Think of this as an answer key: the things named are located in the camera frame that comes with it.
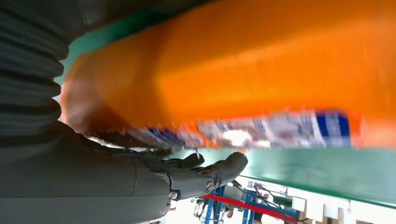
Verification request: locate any blue shelf rack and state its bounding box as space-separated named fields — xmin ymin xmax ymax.
xmin=202 ymin=185 xmax=297 ymax=224

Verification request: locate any black power cable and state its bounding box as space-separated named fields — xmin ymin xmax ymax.
xmin=232 ymin=181 xmax=290 ymax=215

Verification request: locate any red pole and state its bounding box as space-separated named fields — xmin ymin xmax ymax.
xmin=201 ymin=193 xmax=297 ymax=223

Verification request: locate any white desk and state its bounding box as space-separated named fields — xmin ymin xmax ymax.
xmin=288 ymin=185 xmax=396 ymax=224

